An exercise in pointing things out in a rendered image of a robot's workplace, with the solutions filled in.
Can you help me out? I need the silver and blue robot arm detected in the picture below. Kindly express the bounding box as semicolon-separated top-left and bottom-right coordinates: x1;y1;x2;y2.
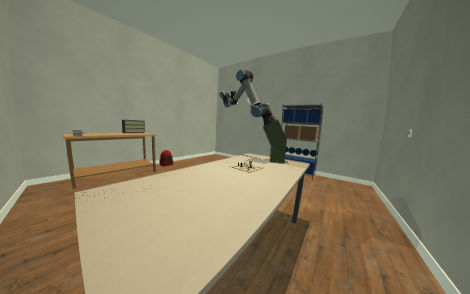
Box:
220;69;277;125

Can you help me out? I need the black and cream chessboard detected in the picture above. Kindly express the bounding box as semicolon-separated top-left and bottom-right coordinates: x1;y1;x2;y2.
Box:
230;163;264;173

